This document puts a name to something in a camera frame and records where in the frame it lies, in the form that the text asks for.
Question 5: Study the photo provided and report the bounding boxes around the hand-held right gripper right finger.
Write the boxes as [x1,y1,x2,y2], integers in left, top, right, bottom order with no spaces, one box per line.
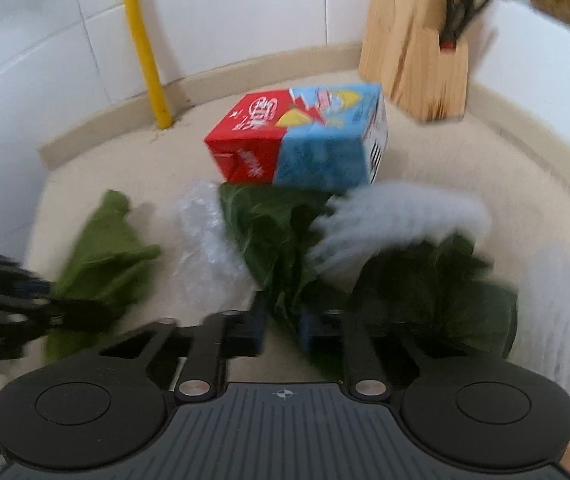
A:
[300,310,466,401]

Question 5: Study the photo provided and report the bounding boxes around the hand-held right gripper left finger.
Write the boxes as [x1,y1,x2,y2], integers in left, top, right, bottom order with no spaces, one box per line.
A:
[100,300,268,403]

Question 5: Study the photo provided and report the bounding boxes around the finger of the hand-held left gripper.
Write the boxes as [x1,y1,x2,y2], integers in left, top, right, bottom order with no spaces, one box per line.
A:
[0,300,73,361]
[0,242,53,306]

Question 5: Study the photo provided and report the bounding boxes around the clear plastic wrap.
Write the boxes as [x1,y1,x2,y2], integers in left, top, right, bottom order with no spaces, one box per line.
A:
[174,182,258,306]

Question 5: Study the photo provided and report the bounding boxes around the dark green vegetable leaf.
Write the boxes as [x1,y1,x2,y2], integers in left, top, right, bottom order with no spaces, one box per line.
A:
[217,182,351,361]
[350,234,520,361]

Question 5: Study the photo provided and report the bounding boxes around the red and blue drink carton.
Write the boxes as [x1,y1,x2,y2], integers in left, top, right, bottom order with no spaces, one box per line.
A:
[204,82,390,192]

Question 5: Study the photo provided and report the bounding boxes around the white plastic bag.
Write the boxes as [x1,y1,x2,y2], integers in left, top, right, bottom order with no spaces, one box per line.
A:
[512,240,570,441]

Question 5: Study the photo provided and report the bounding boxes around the yellow pipe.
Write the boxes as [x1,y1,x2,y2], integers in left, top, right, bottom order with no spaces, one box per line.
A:
[116,0,173,129]

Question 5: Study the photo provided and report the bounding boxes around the wooden knife block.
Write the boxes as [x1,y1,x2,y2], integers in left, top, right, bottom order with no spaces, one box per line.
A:
[358,0,496,122]

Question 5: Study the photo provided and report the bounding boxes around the black scissors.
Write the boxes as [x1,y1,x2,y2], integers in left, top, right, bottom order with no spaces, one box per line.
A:
[436,0,500,55]

